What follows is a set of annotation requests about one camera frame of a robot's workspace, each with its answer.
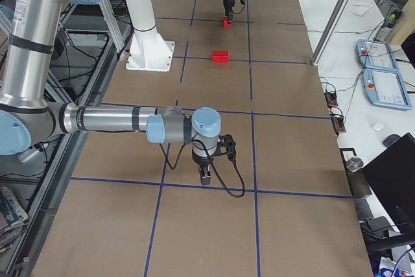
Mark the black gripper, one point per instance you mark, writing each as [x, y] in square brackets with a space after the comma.
[227, 6]
[201, 160]

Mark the red cube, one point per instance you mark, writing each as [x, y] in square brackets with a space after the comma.
[216, 56]
[224, 56]
[225, 22]

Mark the upper teach pendant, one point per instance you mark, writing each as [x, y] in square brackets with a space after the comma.
[376, 54]

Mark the teach pendant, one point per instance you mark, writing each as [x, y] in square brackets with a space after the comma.
[385, 88]
[376, 54]

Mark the metal cup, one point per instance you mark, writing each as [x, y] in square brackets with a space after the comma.
[354, 164]

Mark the lower teach pendant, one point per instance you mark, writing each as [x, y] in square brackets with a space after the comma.
[385, 88]

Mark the black laptop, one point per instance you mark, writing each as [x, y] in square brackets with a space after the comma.
[391, 177]

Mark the black computer mouse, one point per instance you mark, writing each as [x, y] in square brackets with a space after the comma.
[390, 140]

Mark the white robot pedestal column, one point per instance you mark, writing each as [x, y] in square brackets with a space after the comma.
[148, 50]

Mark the aluminium frame post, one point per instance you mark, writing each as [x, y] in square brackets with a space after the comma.
[329, 31]

